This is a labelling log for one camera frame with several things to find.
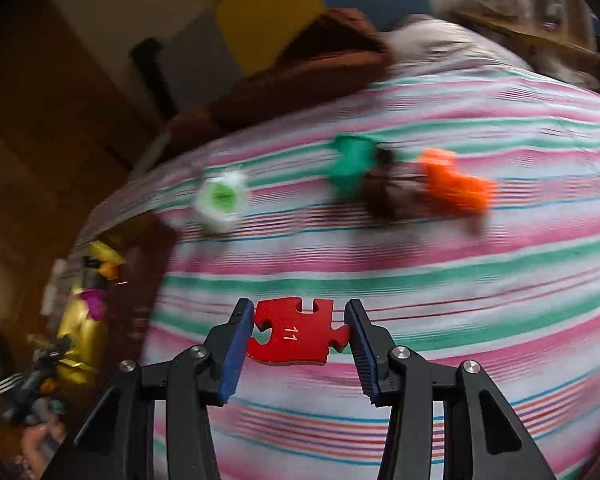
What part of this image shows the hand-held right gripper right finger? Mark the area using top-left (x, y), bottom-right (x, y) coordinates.
top-left (344, 299), bottom-right (558, 480)

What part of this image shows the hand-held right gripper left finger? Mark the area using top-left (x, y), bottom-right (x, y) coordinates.
top-left (40, 299), bottom-right (255, 480)

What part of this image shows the gold metal tin box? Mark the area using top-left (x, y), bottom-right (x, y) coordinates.
top-left (55, 220), bottom-right (181, 386)

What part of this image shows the red puzzle piece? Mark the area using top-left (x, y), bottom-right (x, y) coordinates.
top-left (247, 297), bottom-right (351, 367)

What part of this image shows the magenta plastic cup toy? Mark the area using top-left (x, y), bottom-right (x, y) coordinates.
top-left (82, 290), bottom-right (106, 321)

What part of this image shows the clear jar with black lid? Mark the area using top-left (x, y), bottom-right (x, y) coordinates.
top-left (82, 256), bottom-right (103, 291)

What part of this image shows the green and white toy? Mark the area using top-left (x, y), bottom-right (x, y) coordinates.
top-left (192, 170), bottom-right (251, 233)

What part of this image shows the brown turkey toy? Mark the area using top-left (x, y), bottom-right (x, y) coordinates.
top-left (360, 150), bottom-right (431, 226)

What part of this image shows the teal plastic mould toy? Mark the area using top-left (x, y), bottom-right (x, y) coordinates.
top-left (327, 134), bottom-right (386, 198)

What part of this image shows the orange ribbed plastic toy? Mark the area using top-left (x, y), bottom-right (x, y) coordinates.
top-left (419, 147), bottom-right (498, 218)

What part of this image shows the person's left hand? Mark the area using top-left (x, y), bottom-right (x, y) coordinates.
top-left (20, 422), bottom-right (66, 466)

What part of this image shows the brown quilt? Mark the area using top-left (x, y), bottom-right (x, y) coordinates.
top-left (165, 7), bottom-right (396, 146)

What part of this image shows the black rolled mat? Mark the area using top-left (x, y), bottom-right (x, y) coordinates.
top-left (130, 37), bottom-right (178, 121)

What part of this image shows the white pillow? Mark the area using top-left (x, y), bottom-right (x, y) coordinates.
top-left (385, 12), bottom-right (531, 78)

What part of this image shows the grey yellow blue headboard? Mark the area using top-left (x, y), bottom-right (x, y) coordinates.
top-left (165, 0), bottom-right (431, 91)

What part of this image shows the wooden shelf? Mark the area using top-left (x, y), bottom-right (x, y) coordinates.
top-left (455, 10), bottom-right (600, 61)

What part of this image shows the white bed rail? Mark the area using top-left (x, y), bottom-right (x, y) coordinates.
top-left (130, 130), bottom-right (173, 176)

